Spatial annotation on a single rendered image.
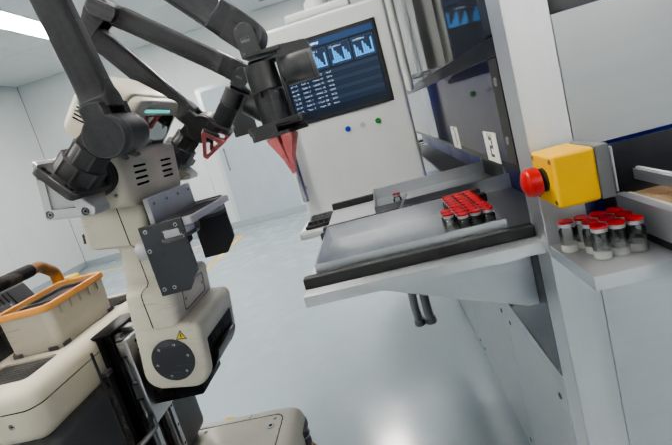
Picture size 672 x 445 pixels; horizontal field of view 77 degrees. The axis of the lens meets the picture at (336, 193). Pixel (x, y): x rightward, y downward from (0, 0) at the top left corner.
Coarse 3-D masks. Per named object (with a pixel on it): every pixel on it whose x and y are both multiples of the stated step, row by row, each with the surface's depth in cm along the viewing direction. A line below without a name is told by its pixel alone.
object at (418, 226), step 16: (416, 208) 98; (432, 208) 98; (352, 224) 100; (368, 224) 100; (384, 224) 99; (400, 224) 98; (416, 224) 94; (432, 224) 91; (480, 224) 72; (496, 224) 72; (336, 240) 100; (352, 240) 96; (368, 240) 93; (384, 240) 89; (400, 240) 86; (416, 240) 73; (432, 240) 73; (448, 240) 73; (320, 256) 81; (336, 256) 88; (352, 256) 75; (368, 256) 74; (384, 256) 74; (320, 272) 76
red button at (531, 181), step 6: (534, 168) 58; (522, 174) 58; (528, 174) 57; (534, 174) 57; (540, 174) 57; (522, 180) 58; (528, 180) 57; (534, 180) 57; (540, 180) 56; (522, 186) 59; (528, 186) 57; (534, 186) 57; (540, 186) 57; (528, 192) 58; (534, 192) 57; (540, 192) 57
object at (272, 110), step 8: (280, 88) 75; (256, 96) 74; (272, 96) 74; (280, 96) 75; (256, 104) 75; (264, 104) 74; (272, 104) 74; (280, 104) 74; (288, 104) 77; (264, 112) 74; (272, 112) 74; (280, 112) 74; (288, 112) 76; (264, 120) 75; (272, 120) 74; (280, 120) 74; (288, 120) 74; (296, 120) 74; (256, 128) 74; (280, 128) 76
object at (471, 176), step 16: (432, 176) 131; (448, 176) 130; (464, 176) 130; (480, 176) 124; (496, 176) 104; (384, 192) 133; (400, 192) 132; (416, 192) 127; (432, 192) 106; (448, 192) 106; (480, 192) 105; (384, 208) 107
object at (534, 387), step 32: (640, 288) 66; (480, 320) 161; (512, 320) 105; (608, 320) 67; (640, 320) 67; (512, 352) 115; (544, 352) 84; (640, 352) 68; (512, 384) 128; (544, 384) 90; (640, 384) 69; (544, 416) 98; (640, 416) 70
